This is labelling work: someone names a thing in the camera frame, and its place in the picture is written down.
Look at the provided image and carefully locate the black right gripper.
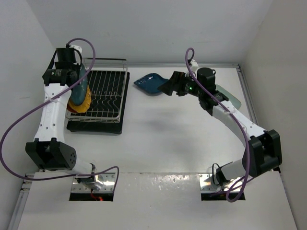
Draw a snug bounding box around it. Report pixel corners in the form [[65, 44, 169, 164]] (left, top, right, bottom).
[[158, 71, 204, 98]]

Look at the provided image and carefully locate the dark blue leaf-shaped plate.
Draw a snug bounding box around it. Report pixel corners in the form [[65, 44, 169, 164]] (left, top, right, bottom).
[[133, 73, 168, 95]]

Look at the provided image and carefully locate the teal round plate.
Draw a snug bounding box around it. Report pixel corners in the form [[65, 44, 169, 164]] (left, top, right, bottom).
[[68, 63, 88, 106]]

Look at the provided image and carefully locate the yellow polka dot plate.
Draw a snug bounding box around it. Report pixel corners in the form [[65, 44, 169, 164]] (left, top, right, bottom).
[[67, 86, 92, 114]]

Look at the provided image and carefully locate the light green oval plate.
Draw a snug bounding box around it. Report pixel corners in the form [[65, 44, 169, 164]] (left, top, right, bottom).
[[216, 84, 242, 110]]

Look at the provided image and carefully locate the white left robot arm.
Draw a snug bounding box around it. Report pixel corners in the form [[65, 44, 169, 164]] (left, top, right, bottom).
[[25, 45, 99, 187]]

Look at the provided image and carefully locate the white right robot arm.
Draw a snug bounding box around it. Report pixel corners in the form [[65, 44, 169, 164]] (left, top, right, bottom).
[[158, 68, 283, 186]]

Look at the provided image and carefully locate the black drying mat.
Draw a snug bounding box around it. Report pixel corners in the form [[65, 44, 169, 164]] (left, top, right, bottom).
[[67, 72, 130, 135]]

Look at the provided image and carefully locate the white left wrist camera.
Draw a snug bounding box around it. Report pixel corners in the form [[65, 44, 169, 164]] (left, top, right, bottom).
[[65, 44, 83, 54]]

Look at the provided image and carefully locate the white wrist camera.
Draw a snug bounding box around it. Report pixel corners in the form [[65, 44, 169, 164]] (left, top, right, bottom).
[[65, 44, 83, 54], [188, 59, 199, 72]]

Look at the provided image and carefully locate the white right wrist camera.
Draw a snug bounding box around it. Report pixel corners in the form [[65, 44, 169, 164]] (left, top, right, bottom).
[[188, 59, 199, 72]]

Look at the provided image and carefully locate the metal wire dish rack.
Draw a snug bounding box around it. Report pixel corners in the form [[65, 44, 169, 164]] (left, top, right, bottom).
[[67, 58, 128, 123]]

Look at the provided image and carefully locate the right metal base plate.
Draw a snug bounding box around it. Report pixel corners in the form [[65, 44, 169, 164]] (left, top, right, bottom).
[[199, 173, 243, 194]]

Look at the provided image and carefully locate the metal base plate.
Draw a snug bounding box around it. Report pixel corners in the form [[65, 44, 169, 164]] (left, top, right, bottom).
[[71, 173, 116, 193], [199, 173, 243, 194]]

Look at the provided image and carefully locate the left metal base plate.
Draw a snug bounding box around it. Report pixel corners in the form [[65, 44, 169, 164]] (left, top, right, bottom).
[[71, 173, 116, 193]]

